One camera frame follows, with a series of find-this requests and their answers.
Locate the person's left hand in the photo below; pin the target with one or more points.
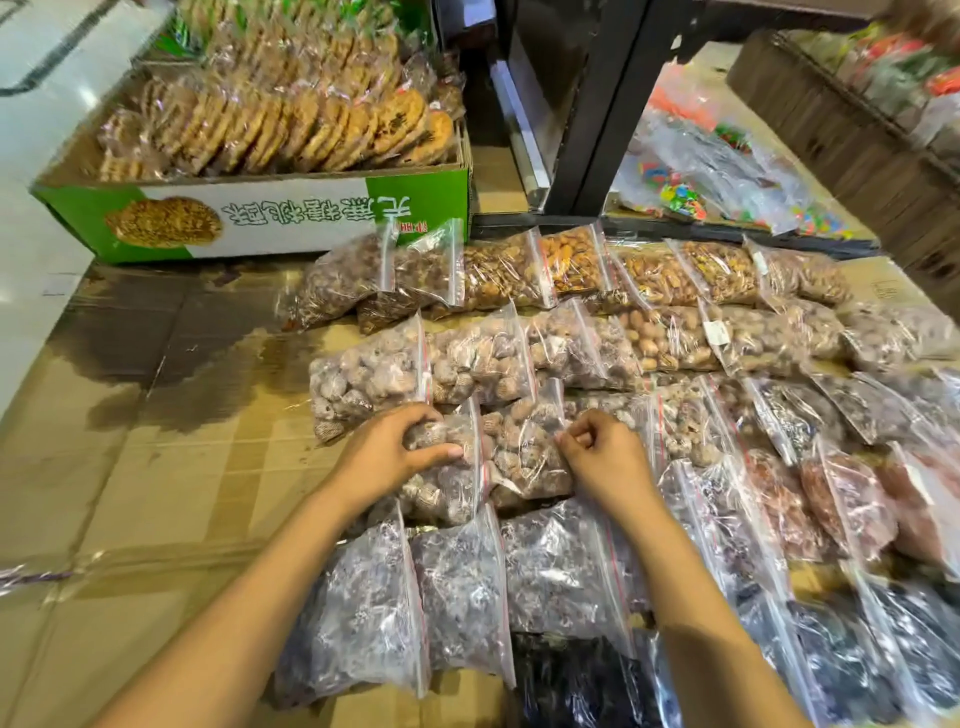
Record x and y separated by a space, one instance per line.
375 457

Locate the person's right hand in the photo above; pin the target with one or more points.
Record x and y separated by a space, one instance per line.
615 469

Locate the person's right thumb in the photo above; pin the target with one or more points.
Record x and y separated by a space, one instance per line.
571 450

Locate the person's left thumb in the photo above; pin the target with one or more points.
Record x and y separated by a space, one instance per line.
439 453

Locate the narrow clear walnut zip bag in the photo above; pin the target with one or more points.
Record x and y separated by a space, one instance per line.
446 491

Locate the wide clear walnut zip bag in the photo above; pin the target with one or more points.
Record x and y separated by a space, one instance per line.
525 461

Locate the person's right forearm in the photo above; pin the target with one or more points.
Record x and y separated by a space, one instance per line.
697 622

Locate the person's left forearm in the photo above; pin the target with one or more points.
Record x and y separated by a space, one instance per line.
247 607

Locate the rows of clear nut bags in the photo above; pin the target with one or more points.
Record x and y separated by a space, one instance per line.
675 337

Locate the brown taped cardboard sheet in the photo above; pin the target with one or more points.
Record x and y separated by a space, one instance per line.
172 450

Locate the green and white cardboard box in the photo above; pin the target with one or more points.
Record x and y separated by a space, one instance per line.
315 214

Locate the clear bags of colourful candy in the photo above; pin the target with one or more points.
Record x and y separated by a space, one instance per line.
712 172

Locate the pile of wrapped round cookies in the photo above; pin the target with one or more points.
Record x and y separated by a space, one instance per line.
300 112

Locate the brown wicker basket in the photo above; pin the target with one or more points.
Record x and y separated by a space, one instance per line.
847 150

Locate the heap of colourful snack packets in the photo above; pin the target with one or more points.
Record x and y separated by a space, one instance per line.
892 75

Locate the silver metal rail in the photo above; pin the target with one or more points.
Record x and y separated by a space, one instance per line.
517 127

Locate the black metal shelf frame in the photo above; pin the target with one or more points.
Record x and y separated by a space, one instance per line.
600 97

